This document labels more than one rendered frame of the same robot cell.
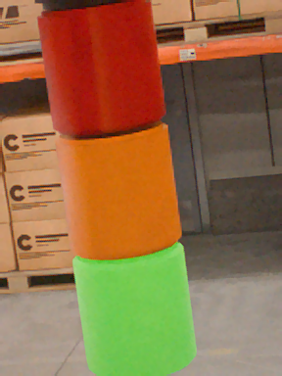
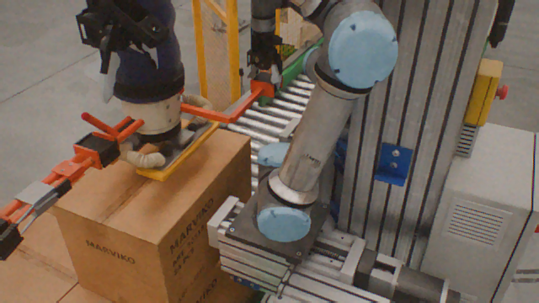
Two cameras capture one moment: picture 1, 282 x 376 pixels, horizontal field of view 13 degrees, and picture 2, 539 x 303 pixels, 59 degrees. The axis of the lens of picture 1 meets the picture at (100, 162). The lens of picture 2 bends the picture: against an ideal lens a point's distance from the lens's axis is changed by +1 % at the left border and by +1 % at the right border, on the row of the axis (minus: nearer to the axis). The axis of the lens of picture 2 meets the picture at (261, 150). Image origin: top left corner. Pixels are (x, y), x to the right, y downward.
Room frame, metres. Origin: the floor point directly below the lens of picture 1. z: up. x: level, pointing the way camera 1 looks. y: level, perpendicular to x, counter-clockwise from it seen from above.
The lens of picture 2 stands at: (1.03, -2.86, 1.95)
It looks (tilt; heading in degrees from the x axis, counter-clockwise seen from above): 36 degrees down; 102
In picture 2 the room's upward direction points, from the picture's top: straight up
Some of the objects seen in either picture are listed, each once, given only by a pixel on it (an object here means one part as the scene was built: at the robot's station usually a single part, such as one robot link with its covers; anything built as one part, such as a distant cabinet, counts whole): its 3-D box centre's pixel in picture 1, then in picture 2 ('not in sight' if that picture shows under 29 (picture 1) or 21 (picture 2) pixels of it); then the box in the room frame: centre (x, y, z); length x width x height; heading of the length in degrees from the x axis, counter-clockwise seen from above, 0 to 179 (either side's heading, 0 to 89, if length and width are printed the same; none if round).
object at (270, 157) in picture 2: not in sight; (280, 172); (0.89, -1.94, 1.20); 0.13 x 0.12 x 0.14; 101
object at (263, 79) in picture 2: not in sight; (266, 83); (0.76, -1.44, 1.18); 0.09 x 0.08 x 0.05; 166
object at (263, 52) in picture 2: not in sight; (262, 48); (0.75, -1.47, 1.32); 0.09 x 0.08 x 0.12; 76
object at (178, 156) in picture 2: not in sight; (180, 142); (0.52, -1.69, 1.07); 0.34 x 0.10 x 0.05; 76
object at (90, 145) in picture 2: not in sight; (97, 149); (0.37, -1.91, 1.18); 0.10 x 0.08 x 0.06; 166
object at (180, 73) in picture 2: not in sight; (146, 74); (0.44, -1.67, 1.30); 0.23 x 0.23 x 0.04
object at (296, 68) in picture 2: not in sight; (312, 48); (0.76, 0.20, 0.60); 1.60 x 0.10 x 0.09; 72
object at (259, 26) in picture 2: not in sight; (264, 23); (0.75, -1.46, 1.40); 0.08 x 0.08 x 0.05
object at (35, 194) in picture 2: not in sight; (36, 199); (0.32, -2.12, 1.17); 0.07 x 0.07 x 0.04; 76
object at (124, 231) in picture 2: not in sight; (167, 209); (0.43, -1.67, 0.74); 0.60 x 0.40 x 0.40; 76
